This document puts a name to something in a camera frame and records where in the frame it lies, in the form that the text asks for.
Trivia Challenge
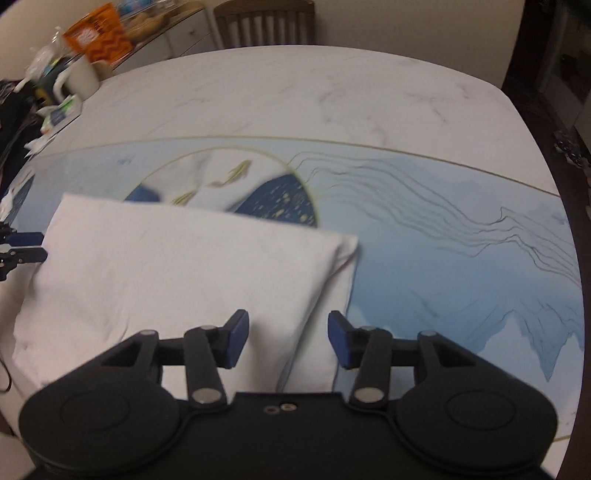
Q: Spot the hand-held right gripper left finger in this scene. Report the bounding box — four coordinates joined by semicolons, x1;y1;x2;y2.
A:
99;309;251;412

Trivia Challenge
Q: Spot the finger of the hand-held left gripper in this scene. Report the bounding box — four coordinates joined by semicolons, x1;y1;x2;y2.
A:
0;223;45;247
0;247;49;282

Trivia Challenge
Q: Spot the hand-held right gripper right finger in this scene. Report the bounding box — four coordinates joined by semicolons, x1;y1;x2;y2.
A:
327;311;478;411

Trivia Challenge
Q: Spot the white shirt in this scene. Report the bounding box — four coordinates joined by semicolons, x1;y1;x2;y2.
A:
10;193;361;393

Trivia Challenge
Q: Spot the blue printed table mat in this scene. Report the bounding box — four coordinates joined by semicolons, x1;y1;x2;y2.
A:
0;136;585;445

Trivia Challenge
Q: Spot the black bag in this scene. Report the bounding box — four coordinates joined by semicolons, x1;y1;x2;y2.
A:
0;79;43;185

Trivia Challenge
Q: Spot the green white tissue packet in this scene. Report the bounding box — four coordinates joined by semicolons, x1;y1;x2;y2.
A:
39;94;84;136

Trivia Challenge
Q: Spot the white mug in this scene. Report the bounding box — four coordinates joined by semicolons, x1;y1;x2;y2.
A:
54;55;113;105

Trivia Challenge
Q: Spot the clear plastic bag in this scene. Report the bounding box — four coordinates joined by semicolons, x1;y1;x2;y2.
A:
24;27;77;81

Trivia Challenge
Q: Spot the orange patterned bag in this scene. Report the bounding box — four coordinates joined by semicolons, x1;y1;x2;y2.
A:
62;3;135;64

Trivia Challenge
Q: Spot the white sideboard cabinet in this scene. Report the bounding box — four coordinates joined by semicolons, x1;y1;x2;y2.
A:
111;6;223;75

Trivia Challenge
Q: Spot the wooden chair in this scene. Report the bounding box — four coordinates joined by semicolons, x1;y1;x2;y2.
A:
213;0;317;49

